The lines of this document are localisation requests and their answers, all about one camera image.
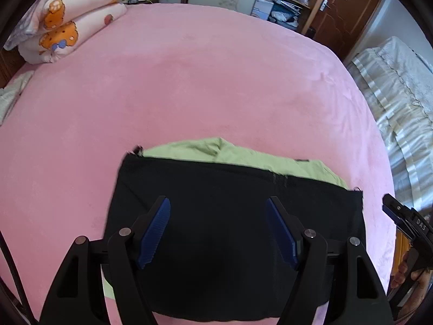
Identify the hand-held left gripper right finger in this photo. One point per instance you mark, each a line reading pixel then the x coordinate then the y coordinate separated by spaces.
pixel 280 233

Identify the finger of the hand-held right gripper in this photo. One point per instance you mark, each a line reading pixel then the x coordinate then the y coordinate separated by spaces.
pixel 391 214

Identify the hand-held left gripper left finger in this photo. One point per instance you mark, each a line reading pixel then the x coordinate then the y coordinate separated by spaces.
pixel 155 230

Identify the green and black hooded jacket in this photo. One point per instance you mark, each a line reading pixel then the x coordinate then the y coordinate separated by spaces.
pixel 216 210

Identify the person's right hand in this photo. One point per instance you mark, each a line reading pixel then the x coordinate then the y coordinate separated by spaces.
pixel 402 272

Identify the white lace-covered bed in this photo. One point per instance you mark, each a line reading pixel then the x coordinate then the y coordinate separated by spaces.
pixel 399 91

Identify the pink fleece bed blanket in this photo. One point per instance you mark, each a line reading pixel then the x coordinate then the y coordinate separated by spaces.
pixel 169 91

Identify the pale crumpled cloth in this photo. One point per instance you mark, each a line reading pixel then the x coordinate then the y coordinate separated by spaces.
pixel 13 91

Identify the brown wooden door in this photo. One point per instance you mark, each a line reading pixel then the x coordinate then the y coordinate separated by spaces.
pixel 345 13

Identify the wooden headboard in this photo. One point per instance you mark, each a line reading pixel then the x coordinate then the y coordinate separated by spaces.
pixel 8 67

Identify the cluttered wooden shelf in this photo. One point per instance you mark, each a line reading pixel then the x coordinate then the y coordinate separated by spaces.
pixel 280 10

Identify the folded cartoon bear quilt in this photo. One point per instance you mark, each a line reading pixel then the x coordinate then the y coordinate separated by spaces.
pixel 77 17

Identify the dark bedside table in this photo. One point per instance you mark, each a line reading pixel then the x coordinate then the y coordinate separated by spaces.
pixel 145 0

